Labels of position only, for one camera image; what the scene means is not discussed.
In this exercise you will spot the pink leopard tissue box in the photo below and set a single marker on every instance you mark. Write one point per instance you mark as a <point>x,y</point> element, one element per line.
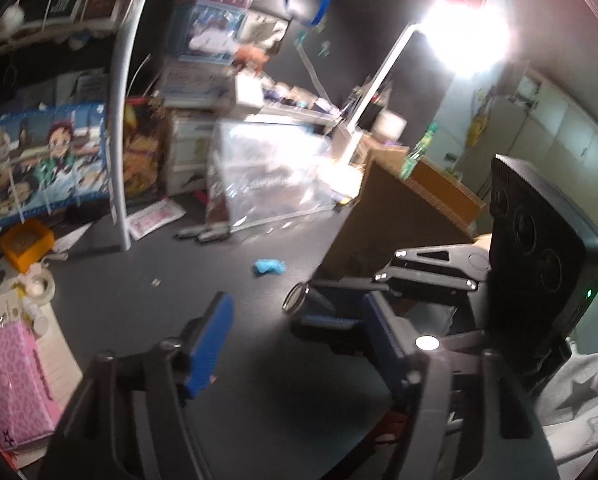
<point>28,410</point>

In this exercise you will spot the blue cinnamoroll storage box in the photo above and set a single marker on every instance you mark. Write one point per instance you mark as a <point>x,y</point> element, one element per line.
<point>205,33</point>

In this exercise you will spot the white tape roll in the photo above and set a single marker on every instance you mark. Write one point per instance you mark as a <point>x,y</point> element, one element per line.
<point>38,284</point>

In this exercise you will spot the black camera box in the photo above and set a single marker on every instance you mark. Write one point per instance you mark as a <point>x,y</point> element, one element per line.
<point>544,260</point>

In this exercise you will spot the white cylindrical humidifier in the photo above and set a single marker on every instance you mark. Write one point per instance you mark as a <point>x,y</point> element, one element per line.
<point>389,125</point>

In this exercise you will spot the anime poster in rack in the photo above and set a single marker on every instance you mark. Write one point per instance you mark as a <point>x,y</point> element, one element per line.
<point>51,159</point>

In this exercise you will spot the white mini drawer unit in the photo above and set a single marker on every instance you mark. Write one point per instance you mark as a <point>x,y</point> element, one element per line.
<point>185,167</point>

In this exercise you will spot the grey star pattern clothing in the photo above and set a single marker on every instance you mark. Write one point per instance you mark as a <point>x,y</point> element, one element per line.
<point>568,408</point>

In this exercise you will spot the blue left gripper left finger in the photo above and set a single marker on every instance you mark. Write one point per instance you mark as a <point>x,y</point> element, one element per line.
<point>204,340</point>

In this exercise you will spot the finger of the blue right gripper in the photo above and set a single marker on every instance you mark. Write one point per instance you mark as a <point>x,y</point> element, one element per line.
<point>345,288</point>
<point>321,327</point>

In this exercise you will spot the green glass bottle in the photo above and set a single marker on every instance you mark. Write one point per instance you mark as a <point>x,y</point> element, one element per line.
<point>418,151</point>

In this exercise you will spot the clear plastic zip bag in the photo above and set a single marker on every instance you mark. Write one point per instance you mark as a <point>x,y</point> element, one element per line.
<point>262,172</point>

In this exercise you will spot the white desk lamp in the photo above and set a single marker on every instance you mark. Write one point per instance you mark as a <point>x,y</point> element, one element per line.
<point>451,40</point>

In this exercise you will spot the orange anime art card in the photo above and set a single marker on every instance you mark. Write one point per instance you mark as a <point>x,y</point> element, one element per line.
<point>146,128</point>

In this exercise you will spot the white small bottle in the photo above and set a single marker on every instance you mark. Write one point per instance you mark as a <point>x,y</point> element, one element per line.
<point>39,322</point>

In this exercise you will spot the white wall socket panel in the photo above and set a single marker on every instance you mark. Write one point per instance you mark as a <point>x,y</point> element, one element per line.
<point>264,31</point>

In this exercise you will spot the blue crumpled wrapper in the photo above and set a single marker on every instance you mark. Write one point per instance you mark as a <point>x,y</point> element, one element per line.
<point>269,266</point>

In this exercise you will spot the beige wardrobe cabinets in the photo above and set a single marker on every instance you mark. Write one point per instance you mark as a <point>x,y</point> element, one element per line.
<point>532,119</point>

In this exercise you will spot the white shelf tray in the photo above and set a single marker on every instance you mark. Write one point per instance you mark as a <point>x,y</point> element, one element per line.
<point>282,106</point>

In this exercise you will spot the pink white paper packet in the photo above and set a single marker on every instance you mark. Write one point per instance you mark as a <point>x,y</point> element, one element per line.
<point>154,217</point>

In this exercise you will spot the dark battery left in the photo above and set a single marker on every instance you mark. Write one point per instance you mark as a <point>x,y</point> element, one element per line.
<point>190,232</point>

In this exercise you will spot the orange small box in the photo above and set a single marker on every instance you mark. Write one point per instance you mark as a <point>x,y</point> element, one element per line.
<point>26,243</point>

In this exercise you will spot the brown cardboard box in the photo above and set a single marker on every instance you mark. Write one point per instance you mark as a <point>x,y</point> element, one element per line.
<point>429,208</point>

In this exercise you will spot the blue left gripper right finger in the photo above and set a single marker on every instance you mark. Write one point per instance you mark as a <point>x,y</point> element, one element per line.
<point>389,356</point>

